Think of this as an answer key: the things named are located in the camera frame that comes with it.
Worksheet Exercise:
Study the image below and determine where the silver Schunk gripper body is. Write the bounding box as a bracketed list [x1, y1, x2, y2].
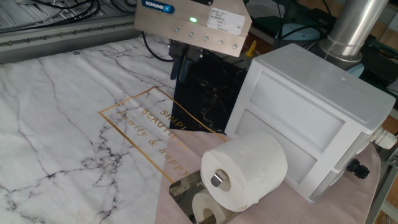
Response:
[134, 0, 252, 58]

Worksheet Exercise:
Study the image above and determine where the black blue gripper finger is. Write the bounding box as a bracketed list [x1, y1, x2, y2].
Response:
[178, 45, 205, 84]
[169, 42, 184, 81]

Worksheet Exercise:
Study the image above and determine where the white toilet paper roll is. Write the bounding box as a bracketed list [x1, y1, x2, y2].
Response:
[200, 131, 289, 213]

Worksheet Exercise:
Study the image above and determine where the small yellow plastic piece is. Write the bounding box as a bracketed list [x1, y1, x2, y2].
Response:
[245, 39, 257, 57]

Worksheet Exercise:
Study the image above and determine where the white paper sheet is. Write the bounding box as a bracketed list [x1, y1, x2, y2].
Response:
[247, 0, 287, 19]

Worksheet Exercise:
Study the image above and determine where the white plastic junction box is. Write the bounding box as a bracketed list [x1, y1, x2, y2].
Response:
[224, 42, 396, 203]

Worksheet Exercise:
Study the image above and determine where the polished steel paper holder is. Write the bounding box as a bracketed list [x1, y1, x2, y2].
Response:
[168, 169, 246, 224]

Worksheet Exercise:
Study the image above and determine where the black power cable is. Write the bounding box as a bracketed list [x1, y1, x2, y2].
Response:
[141, 30, 175, 62]

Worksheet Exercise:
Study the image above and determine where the black cable bundle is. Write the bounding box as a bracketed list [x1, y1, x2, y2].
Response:
[0, 0, 102, 34]

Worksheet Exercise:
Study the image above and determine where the grey aluminium rail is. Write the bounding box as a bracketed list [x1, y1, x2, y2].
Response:
[0, 12, 137, 65]

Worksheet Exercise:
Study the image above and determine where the black cable gland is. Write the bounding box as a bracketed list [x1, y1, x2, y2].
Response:
[346, 158, 371, 180]

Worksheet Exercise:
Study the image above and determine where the grey table frame leg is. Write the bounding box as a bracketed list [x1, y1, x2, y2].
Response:
[366, 147, 398, 224]

